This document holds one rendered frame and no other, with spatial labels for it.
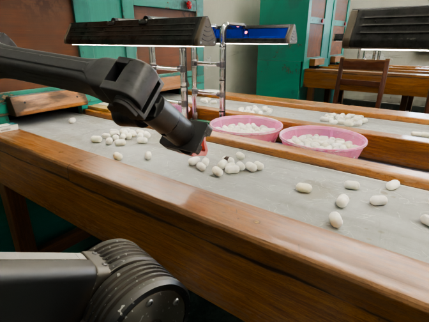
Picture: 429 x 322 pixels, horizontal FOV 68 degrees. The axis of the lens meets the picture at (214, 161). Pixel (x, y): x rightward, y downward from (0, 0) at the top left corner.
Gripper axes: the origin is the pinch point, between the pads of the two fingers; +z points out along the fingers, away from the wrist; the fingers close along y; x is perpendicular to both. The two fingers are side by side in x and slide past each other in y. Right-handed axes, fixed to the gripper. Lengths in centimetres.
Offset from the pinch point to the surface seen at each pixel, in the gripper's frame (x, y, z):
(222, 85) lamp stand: -40, 34, 39
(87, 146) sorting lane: 6.5, 46.9, 4.7
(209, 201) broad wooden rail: 10.6, -9.2, -4.2
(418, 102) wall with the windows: -280, -4, 436
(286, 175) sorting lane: -4.1, -13.4, 17.3
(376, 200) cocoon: -2.6, -34.7, 13.1
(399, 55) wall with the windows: -330, 34, 394
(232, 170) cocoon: -0.1, -2.5, 10.6
